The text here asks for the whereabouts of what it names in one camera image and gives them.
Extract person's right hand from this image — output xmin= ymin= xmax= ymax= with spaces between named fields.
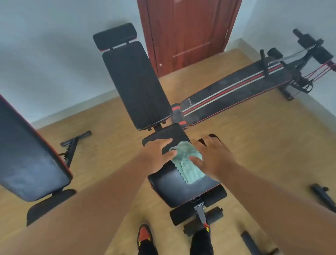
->
xmin=188 ymin=134 xmax=240 ymax=182

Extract person's left hand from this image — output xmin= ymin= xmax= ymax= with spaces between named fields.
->
xmin=138 ymin=137 xmax=179 ymax=177

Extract green cleaning cloth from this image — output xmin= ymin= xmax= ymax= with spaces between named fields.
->
xmin=169 ymin=141 xmax=207 ymax=185

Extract black weight bench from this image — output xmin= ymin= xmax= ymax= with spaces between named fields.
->
xmin=0 ymin=94 xmax=92 ymax=227
xmin=93 ymin=22 xmax=228 ymax=237

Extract person's left forearm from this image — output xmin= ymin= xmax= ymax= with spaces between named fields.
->
xmin=0 ymin=155 xmax=149 ymax=255

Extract person's right forearm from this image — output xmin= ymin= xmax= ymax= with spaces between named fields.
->
xmin=219 ymin=164 xmax=336 ymax=255

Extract striped black sit-up bench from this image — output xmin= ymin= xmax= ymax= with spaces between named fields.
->
xmin=170 ymin=28 xmax=336 ymax=131

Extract red black left shoe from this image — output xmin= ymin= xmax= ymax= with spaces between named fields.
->
xmin=137 ymin=223 xmax=154 ymax=249

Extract black trousers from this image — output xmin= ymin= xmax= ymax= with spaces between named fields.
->
xmin=138 ymin=228 xmax=213 ymax=255

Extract black metal bar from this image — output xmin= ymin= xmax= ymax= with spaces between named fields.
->
xmin=240 ymin=231 xmax=279 ymax=255

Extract black padded bar with knob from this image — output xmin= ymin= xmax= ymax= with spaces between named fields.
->
xmin=309 ymin=183 xmax=336 ymax=214

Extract red-brown wooden door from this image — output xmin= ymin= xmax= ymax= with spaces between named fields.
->
xmin=137 ymin=0 xmax=243 ymax=77

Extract red resistance band with handles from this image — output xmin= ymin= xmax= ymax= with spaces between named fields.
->
xmin=291 ymin=60 xmax=336 ymax=95

